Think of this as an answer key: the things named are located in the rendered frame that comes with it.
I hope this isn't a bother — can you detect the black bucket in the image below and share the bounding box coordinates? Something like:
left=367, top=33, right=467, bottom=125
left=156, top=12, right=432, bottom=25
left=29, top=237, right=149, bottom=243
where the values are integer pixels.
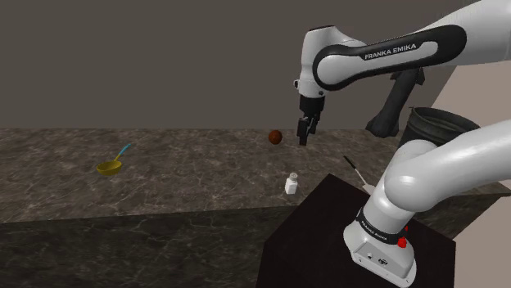
left=398, top=106, right=482, bottom=150

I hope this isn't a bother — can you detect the white salt shaker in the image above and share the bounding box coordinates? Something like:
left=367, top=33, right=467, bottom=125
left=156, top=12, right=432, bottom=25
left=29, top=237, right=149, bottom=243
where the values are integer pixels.
left=284, top=172, right=299, bottom=196

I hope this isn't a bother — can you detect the dark robot stand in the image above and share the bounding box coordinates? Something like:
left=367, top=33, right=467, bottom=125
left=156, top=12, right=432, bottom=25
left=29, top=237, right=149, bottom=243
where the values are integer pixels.
left=255, top=173, right=457, bottom=288

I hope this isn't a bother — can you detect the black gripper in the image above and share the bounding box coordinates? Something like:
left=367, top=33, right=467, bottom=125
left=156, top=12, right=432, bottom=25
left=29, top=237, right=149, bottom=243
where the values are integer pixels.
left=296, top=94, right=326, bottom=147

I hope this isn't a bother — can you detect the black curved club-shaped object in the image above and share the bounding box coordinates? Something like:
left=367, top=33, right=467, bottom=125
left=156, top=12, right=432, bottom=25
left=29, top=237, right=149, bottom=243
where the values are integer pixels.
left=364, top=67, right=426, bottom=139

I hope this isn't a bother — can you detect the white spatula with black handle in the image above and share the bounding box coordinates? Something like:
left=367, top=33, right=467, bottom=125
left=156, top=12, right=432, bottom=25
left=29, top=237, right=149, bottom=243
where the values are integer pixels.
left=343, top=155, right=377, bottom=196

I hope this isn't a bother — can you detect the yellow ladle with blue handle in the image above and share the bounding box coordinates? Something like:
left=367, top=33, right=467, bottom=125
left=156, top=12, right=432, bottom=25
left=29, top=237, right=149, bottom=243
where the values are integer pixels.
left=96, top=143, right=133, bottom=177

